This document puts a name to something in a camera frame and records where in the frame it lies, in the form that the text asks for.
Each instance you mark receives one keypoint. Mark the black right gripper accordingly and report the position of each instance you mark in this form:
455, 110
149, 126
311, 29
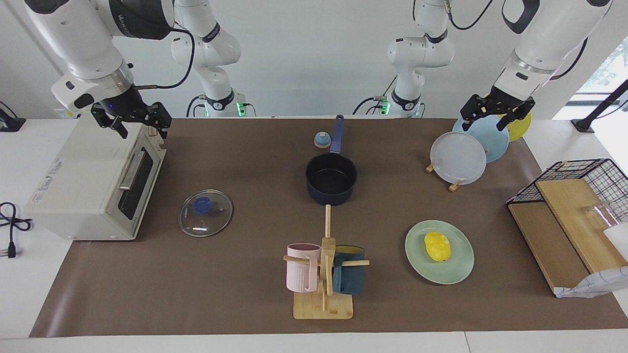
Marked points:
125, 103

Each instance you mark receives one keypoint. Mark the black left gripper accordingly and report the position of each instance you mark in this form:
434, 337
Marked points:
503, 99

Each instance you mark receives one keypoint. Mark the glass lid purple knob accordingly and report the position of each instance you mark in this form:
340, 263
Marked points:
206, 215

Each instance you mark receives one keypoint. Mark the yellow lemon toy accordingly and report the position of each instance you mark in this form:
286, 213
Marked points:
437, 246

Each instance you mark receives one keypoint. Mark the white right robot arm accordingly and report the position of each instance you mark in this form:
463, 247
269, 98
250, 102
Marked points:
78, 44

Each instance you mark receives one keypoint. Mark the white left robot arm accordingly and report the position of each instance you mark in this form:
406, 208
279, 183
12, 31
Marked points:
544, 44

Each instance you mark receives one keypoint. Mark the light blue plate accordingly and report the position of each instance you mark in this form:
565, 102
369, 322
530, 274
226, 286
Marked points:
493, 139

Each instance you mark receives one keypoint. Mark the grey plate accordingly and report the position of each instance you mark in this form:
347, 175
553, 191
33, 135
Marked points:
458, 158

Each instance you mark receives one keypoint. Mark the wooden plate rack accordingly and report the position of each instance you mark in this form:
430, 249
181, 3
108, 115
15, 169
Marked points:
455, 186

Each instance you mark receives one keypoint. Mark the pale green plate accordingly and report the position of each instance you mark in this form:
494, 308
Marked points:
456, 269

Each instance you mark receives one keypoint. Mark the beige toaster oven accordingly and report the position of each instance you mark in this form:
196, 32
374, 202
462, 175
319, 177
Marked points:
78, 186

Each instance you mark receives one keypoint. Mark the black clamp stand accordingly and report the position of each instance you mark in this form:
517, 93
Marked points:
601, 105

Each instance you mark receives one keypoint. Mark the wooden shelf unit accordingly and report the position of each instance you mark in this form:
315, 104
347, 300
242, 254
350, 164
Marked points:
554, 235

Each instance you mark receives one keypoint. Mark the clear glass cup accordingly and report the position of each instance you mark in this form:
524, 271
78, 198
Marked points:
601, 215

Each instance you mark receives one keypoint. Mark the brown table mat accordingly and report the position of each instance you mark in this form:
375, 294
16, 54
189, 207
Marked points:
245, 284

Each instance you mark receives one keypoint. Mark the dark blue mug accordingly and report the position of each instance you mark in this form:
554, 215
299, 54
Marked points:
349, 279

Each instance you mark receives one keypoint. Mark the pink mug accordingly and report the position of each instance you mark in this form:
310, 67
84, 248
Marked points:
300, 272

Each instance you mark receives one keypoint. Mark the wooden mug tree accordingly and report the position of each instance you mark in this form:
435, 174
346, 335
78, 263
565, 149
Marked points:
324, 306

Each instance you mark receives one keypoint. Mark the small black desk mount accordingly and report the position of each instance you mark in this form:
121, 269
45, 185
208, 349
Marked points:
12, 123

